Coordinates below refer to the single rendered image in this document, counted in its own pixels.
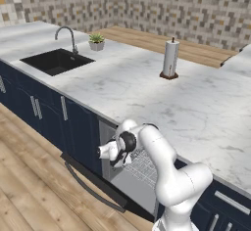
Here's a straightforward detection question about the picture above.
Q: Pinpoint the dishwasher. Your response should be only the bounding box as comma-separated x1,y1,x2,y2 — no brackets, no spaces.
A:
97,118,165,216

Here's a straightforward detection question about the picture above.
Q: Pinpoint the grey wire dishwasher rack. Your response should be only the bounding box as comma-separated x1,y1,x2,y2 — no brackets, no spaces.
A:
123,147,160,190

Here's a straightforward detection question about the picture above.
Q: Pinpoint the dishwasher door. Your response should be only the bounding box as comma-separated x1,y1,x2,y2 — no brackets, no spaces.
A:
60,152,155,223

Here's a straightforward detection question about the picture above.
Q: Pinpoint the dark dishwasher door handle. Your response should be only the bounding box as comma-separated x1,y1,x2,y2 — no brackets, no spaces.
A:
64,161,127,214

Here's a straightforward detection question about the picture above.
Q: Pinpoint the paper towel roll on stand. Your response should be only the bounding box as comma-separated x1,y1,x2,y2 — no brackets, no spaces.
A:
159,36,180,80

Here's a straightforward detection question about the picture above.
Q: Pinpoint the black sink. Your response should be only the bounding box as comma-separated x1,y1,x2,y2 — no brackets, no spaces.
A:
19,48,96,77

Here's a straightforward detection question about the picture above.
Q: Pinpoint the grey curved tap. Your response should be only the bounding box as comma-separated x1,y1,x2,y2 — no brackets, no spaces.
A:
54,25,79,56

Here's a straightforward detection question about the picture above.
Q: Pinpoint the green plant in white pot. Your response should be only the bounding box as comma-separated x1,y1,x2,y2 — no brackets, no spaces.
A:
87,32,106,52

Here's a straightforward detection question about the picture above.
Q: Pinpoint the navy drawer front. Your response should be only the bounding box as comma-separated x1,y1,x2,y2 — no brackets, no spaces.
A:
209,179,251,224

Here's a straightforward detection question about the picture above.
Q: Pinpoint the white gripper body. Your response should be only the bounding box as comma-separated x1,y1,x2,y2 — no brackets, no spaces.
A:
97,140,132,168

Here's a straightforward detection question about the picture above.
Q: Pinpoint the silver drawer handle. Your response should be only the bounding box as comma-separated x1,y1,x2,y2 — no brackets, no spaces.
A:
214,190,251,216

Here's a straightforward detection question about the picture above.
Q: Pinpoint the navy cupboard door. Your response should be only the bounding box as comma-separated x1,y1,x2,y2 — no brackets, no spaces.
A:
34,91,65,153
0,60,18,114
60,97,104,178
7,74,37,133

